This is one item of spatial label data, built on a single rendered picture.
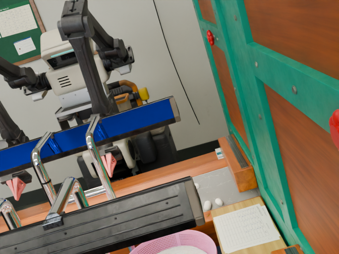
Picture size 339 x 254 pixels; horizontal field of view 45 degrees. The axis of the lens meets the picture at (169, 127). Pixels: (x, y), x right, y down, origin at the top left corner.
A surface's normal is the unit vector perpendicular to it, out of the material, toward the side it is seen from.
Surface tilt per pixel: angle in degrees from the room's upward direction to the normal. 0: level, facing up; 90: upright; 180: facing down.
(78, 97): 90
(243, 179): 90
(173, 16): 90
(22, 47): 90
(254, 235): 0
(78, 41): 103
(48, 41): 42
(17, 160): 58
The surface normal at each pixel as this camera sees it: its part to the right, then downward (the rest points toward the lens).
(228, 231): -0.29, -0.90
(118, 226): -0.12, -0.22
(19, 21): -0.03, 0.33
